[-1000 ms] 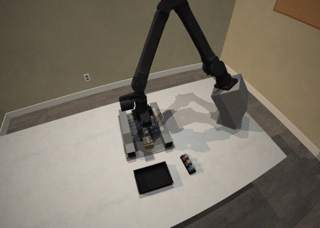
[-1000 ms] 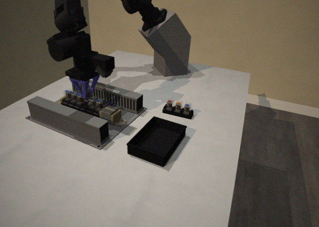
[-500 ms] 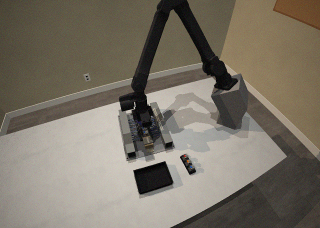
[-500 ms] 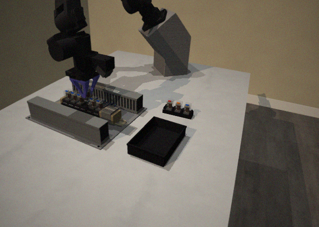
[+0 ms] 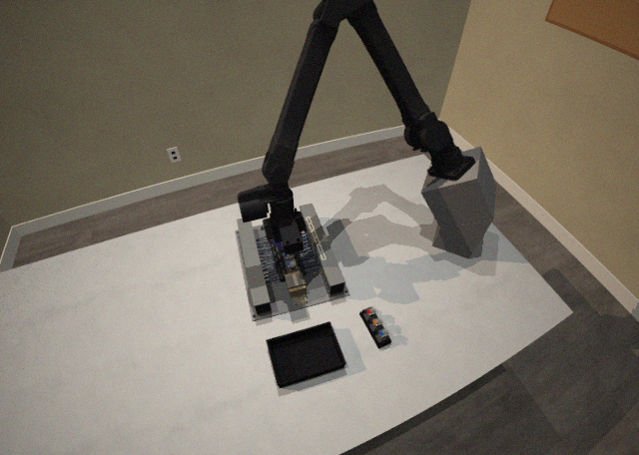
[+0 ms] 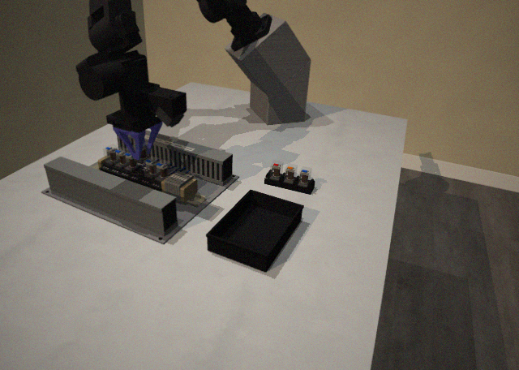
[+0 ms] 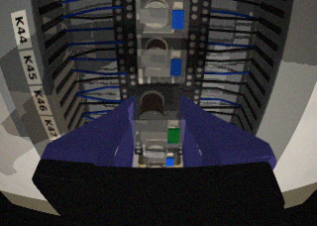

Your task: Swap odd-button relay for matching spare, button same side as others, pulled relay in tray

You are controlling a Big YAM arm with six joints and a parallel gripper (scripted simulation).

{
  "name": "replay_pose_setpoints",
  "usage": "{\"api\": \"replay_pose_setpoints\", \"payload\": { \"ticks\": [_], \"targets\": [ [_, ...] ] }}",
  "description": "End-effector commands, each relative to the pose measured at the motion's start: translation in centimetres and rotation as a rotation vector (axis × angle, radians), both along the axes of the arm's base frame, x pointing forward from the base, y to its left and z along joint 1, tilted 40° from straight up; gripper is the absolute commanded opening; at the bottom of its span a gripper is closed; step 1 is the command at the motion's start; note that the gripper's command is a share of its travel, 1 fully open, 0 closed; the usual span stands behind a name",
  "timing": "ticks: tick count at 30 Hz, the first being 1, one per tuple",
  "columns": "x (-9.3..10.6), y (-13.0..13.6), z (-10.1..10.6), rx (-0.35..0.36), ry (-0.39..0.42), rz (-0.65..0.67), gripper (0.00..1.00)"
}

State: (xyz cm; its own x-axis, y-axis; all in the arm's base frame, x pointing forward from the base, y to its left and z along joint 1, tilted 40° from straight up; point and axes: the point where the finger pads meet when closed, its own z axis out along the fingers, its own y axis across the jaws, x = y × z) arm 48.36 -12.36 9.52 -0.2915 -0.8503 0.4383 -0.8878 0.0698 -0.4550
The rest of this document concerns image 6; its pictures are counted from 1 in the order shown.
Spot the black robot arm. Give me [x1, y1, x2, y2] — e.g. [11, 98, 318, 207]
[76, 0, 272, 127]

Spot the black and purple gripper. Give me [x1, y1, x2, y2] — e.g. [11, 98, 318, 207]
[106, 91, 162, 161]

